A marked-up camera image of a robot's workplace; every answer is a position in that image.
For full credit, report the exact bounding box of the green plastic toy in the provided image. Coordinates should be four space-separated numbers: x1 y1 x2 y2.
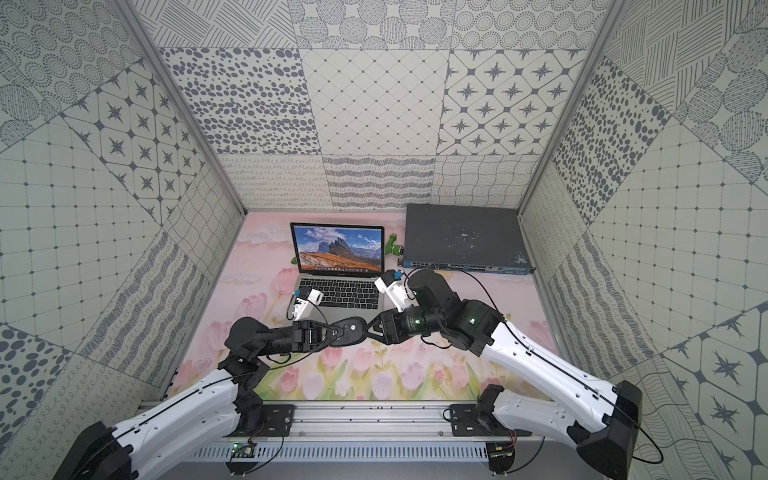
384 233 404 256

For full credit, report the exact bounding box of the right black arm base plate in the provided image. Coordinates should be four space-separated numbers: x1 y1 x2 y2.
444 403 512 437

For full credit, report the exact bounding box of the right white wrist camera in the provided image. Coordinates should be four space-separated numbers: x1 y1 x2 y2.
374 269 414 313

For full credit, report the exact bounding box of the black wireless mouse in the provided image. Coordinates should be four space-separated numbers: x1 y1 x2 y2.
330 316 367 348

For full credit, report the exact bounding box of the aluminium mounting rail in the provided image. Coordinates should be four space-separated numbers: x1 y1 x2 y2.
122 399 619 444

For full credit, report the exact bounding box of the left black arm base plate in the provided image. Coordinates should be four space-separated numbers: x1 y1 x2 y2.
235 403 296 437

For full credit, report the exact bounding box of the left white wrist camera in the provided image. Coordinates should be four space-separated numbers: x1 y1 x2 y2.
286 287 327 321

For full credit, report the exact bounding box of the silver open laptop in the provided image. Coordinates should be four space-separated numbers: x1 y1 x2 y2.
290 222 385 323

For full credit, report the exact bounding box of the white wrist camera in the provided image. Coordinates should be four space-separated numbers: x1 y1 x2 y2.
374 269 414 313
286 287 327 321

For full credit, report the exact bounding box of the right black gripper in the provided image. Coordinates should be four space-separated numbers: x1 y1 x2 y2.
361 305 444 345

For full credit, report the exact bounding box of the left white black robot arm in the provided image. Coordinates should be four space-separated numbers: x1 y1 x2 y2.
54 317 345 479

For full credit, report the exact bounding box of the pink floral table mat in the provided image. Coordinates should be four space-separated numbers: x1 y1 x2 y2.
170 211 560 401

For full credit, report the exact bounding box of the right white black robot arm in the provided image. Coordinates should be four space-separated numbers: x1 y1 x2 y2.
368 269 643 479

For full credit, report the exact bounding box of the dark grey network switch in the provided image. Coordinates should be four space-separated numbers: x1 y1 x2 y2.
402 204 535 275

